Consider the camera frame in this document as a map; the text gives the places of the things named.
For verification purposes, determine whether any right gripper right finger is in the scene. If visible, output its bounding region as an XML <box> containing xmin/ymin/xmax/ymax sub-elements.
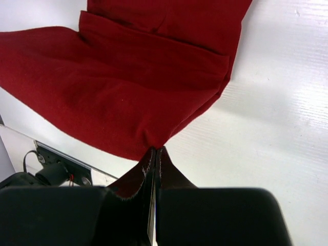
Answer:
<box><xmin>155</xmin><ymin>147</ymin><xmax>197</xmax><ymax>190</ymax></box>

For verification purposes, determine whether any red t shirt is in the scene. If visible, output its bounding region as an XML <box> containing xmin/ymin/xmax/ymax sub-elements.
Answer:
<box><xmin>1</xmin><ymin>1</ymin><xmax>251</xmax><ymax>160</ymax></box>

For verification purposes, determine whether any metal rail at front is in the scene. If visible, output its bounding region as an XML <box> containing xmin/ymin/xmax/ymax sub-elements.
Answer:
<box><xmin>35</xmin><ymin>141</ymin><xmax>118</xmax><ymax>186</ymax></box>

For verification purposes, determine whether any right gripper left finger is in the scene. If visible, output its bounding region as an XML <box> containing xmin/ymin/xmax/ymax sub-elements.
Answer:
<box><xmin>107</xmin><ymin>147</ymin><xmax>156</xmax><ymax>199</ymax></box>

